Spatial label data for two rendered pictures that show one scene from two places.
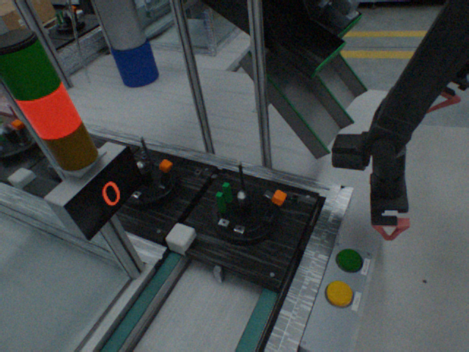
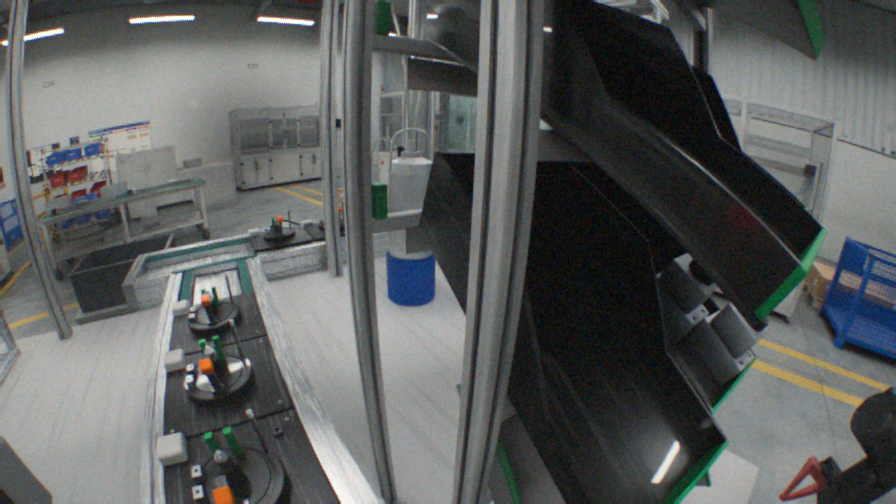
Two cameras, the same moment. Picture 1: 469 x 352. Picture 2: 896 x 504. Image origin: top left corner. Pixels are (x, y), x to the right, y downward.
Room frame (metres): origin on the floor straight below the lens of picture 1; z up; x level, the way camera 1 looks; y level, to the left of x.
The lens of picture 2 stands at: (0.50, -0.11, 1.39)
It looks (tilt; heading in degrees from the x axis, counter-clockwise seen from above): 21 degrees down; 19
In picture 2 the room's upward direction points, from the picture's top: 2 degrees clockwise
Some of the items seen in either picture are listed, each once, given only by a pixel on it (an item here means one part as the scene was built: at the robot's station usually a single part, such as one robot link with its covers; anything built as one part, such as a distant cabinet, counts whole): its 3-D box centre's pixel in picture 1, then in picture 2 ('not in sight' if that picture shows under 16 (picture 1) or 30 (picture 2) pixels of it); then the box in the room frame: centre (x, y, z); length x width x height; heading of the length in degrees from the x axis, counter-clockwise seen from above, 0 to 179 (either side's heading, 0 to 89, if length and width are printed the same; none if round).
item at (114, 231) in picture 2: not in sight; (123, 228); (2.02, 5.22, 0.36); 0.60 x 0.40 x 0.15; 158
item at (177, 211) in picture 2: not in sight; (176, 211); (2.87, 5.04, 0.40); 0.61 x 0.41 x 0.22; 156
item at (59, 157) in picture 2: not in sight; (80, 187); (1.94, 7.62, 0.94); 1.34 x 0.93 x 1.87; 158
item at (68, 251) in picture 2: not in sight; (127, 220); (2.11, 5.24, 0.45); 2.50 x 0.92 x 0.91; 158
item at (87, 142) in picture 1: (70, 143); not in sight; (0.36, 0.19, 1.28); 0.05 x 0.05 x 0.05
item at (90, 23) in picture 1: (67, 19); not in sight; (1.83, 0.68, 1.01); 0.24 x 0.24 x 0.13; 56
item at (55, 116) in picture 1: (50, 109); not in sight; (0.36, 0.19, 1.33); 0.05 x 0.05 x 0.05
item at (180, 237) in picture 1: (182, 239); not in sight; (0.43, 0.13, 0.97); 0.05 x 0.05 x 0.04; 56
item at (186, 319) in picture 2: not in sight; (210, 305); (0.87, 0.61, 1.01); 0.24 x 0.24 x 0.13; 56
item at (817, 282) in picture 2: not in sight; (846, 295); (4.16, -4.28, 0.20); 1.20 x 0.80 x 0.41; 66
